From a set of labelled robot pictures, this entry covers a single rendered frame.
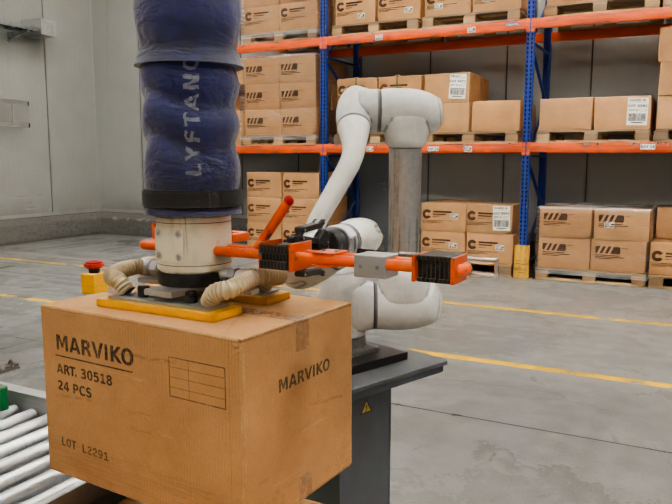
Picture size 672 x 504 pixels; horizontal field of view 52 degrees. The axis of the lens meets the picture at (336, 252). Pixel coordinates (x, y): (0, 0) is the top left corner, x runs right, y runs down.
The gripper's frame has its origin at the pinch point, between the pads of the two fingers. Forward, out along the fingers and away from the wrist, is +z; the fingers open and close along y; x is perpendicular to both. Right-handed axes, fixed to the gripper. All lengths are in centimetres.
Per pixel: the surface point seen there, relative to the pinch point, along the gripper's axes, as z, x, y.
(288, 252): 4.2, -2.5, -1.2
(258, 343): 17.6, -3.8, 14.6
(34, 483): 8, 75, 65
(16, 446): -6, 101, 66
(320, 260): 3.5, -9.6, 0.1
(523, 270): -697, 104, 115
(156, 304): 12.6, 26.0, 11.0
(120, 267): 6.4, 42.3, 5.0
